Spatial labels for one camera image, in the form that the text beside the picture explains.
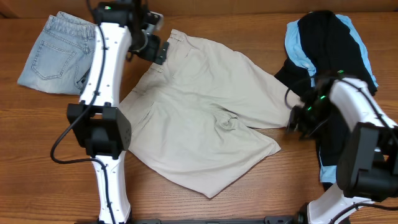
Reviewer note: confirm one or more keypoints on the light blue shirt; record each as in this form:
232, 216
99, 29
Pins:
295, 46

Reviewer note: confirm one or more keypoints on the black garment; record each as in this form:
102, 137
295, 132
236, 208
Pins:
329, 62

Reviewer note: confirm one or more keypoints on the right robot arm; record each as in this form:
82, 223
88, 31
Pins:
366, 173

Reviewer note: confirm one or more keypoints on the beige khaki shorts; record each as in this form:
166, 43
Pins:
197, 118

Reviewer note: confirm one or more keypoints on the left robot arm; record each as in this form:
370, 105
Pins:
123, 29

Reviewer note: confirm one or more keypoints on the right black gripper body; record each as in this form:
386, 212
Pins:
317, 114

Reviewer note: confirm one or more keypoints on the folded light blue jeans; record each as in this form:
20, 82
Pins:
61, 57

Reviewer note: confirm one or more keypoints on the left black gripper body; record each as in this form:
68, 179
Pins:
162, 53

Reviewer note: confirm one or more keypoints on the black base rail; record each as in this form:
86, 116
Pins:
286, 219

